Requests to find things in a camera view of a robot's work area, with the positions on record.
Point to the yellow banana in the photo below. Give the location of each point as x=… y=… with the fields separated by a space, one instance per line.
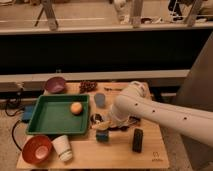
x=101 y=126

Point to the green sponge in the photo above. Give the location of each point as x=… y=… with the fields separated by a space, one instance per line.
x=102 y=136

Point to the bunch of dark grapes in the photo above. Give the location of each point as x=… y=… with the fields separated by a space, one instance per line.
x=87 y=86

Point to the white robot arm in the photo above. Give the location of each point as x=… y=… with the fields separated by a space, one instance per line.
x=131 y=101

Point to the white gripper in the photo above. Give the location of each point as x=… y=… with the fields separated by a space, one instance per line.
x=114 y=121

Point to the metal fork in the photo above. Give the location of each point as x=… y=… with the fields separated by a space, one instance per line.
x=112 y=89

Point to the white paper cup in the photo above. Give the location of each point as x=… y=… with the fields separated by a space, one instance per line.
x=62 y=147

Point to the purple bowl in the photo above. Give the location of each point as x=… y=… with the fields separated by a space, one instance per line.
x=55 y=85

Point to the blue box on floor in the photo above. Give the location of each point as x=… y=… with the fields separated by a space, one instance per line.
x=28 y=111

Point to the blue plastic cup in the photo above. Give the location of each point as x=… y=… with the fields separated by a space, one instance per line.
x=99 y=99

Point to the green plastic tray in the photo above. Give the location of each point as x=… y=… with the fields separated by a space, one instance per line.
x=52 y=115

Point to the red bowl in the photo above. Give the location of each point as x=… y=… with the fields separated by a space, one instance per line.
x=37 y=149

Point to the orange fruit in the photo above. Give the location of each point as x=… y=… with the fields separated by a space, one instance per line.
x=76 y=108

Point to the black remote control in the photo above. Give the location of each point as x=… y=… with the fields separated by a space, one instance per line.
x=137 y=141

